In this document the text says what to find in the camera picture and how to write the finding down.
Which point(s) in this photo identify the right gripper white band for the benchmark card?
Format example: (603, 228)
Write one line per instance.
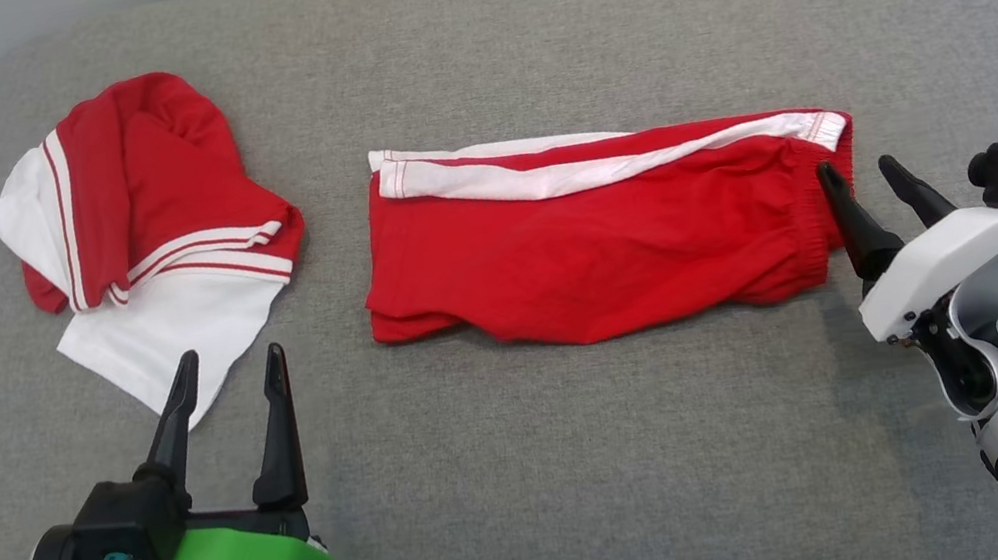
(941, 257)

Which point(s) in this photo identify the red white basketball jersey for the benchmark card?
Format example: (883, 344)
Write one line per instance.
(157, 175)

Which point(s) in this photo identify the red shorts with white stripe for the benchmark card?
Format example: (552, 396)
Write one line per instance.
(604, 242)

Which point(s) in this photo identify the grey fabric sofa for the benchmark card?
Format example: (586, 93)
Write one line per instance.
(530, 467)

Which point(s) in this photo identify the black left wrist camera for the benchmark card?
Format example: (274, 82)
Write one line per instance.
(124, 525)

